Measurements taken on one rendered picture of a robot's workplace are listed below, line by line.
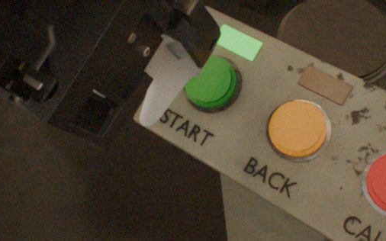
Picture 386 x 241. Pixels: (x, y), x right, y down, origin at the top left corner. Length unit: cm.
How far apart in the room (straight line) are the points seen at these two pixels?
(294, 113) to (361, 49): 18
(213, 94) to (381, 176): 13
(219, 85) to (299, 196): 10
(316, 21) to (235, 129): 20
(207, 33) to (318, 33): 30
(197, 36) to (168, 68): 4
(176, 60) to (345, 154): 15
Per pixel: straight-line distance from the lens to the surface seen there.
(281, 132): 36
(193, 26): 23
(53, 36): 20
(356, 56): 52
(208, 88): 38
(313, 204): 37
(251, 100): 39
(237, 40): 40
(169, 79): 29
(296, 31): 53
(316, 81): 38
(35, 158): 112
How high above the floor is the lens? 92
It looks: 58 degrees down
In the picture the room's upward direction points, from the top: 7 degrees counter-clockwise
